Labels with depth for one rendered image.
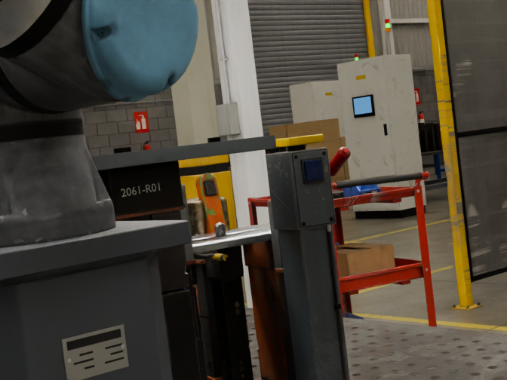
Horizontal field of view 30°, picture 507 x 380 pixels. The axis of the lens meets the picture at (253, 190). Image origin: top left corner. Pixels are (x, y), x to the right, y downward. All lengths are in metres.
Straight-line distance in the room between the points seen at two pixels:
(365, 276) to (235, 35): 2.24
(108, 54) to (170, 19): 0.07
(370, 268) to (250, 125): 1.98
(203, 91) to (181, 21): 8.06
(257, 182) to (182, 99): 3.32
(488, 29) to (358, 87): 5.82
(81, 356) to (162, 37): 0.27
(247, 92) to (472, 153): 1.47
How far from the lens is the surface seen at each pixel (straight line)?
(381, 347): 2.02
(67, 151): 0.82
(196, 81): 8.75
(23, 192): 0.79
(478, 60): 6.15
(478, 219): 6.05
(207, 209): 1.82
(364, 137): 11.95
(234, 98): 5.55
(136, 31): 0.69
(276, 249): 1.59
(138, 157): 1.18
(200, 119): 8.72
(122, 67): 0.68
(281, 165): 1.35
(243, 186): 5.56
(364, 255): 3.77
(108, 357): 0.80
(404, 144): 11.82
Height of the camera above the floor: 1.16
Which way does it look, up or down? 3 degrees down
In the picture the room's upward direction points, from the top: 7 degrees counter-clockwise
